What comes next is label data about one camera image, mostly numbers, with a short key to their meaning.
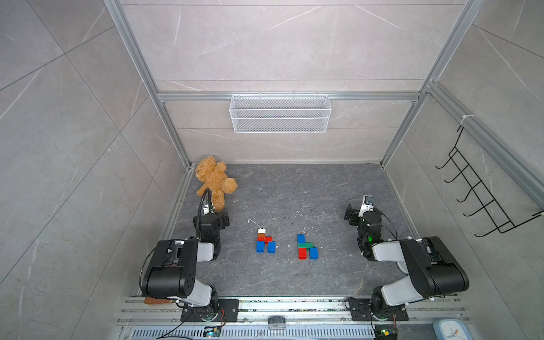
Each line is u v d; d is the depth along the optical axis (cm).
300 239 91
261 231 91
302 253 86
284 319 73
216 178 101
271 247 88
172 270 46
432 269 45
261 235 92
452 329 68
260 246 89
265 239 89
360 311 73
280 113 101
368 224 70
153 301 73
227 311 73
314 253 86
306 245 87
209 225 71
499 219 61
